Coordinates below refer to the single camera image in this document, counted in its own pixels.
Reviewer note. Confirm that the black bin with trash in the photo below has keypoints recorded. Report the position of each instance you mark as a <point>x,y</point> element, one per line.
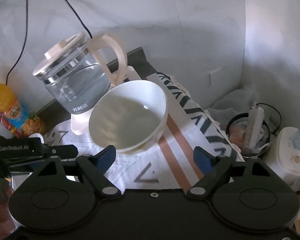
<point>250,132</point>

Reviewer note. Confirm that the white humidifier appliance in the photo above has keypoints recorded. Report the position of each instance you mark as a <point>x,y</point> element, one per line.
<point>283,157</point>

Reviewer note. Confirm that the glass electric kettle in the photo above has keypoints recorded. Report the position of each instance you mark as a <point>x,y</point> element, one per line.
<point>75,73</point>

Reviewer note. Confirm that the patterned white table cloth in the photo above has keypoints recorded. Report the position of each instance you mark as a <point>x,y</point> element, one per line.
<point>168,163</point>

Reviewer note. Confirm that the white ceramic bowl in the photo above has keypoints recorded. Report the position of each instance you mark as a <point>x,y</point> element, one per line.
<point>130,116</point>

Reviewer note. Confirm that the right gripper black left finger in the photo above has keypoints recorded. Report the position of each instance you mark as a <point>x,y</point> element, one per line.
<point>93,169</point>

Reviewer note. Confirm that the orange juice bottle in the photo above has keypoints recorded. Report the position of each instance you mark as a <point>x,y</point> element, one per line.
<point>18,114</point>

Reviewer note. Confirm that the red snack can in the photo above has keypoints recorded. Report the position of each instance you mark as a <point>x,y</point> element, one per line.
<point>18,133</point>

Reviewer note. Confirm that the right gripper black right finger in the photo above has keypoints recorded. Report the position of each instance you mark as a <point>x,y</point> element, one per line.
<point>214,169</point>

